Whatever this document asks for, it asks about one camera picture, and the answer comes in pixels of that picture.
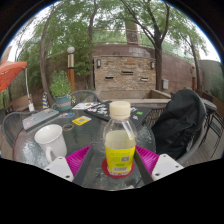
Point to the clear bottle with yellow label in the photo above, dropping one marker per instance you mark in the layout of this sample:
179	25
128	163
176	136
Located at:
120	156

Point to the grey wall box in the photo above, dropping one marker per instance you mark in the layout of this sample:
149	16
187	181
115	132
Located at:
165	84

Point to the black wall lantern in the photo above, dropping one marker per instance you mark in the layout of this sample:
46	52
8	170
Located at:
98	63
152	65

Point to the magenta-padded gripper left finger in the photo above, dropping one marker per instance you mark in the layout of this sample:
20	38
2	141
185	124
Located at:
78	161

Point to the orange patio umbrella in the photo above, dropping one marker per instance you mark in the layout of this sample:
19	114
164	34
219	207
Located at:
10	73

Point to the grey laptop with stickers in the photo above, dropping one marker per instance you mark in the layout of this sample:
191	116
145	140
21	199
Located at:
40	118

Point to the white sticker sheet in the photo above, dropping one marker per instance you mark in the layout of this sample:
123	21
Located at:
85	106

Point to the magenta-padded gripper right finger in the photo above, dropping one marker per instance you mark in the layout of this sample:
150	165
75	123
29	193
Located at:
148	160

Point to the yellow card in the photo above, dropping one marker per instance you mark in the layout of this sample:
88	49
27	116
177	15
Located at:
81	120

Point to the black laptop with stickers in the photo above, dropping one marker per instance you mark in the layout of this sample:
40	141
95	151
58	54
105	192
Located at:
98	111

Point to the blue and yellow striped cone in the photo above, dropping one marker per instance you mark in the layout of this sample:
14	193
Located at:
45	101

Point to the green plant in teal pot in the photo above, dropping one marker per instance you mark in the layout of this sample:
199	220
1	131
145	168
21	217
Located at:
61	86

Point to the leaning green tree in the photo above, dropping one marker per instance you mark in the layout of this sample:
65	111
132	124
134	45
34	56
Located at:
43	73

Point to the black jacket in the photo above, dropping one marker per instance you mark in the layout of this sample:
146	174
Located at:
180	123

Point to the wooden bench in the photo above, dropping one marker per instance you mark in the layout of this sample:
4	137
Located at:
18	101

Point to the blue card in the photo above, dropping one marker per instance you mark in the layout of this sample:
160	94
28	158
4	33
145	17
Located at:
67	115

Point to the wooden lamp post with globe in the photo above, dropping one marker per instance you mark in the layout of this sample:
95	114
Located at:
71	71

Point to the dark metal patio chair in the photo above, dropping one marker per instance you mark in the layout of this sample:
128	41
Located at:
218	130

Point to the white ceramic mug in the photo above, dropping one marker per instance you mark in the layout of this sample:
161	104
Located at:
51	140

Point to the black round side table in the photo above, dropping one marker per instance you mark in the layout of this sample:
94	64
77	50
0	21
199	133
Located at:
210	105

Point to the dark-trunked branching tree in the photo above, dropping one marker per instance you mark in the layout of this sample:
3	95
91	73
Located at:
158	66

